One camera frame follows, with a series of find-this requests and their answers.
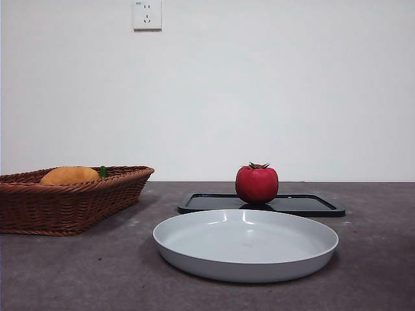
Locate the brown wicker basket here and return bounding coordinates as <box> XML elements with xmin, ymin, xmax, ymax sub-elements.
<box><xmin>0</xmin><ymin>165</ymin><xmax>155</xmax><ymax>236</ymax></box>

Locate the black rectangular tray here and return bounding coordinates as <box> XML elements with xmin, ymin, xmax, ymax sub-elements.
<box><xmin>177</xmin><ymin>192</ymin><xmax>346</xmax><ymax>218</ymax></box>

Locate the grey round plate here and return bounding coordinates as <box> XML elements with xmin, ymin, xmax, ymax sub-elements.
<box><xmin>152</xmin><ymin>209</ymin><xmax>340</xmax><ymax>284</ymax></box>

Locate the white wall socket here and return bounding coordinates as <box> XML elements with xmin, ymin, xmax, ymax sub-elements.
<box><xmin>132</xmin><ymin>0</ymin><xmax>162</xmax><ymax>32</ymax></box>

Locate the red tomato with green stem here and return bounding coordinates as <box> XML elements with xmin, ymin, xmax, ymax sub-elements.
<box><xmin>235</xmin><ymin>161</ymin><xmax>279</xmax><ymax>205</ymax></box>

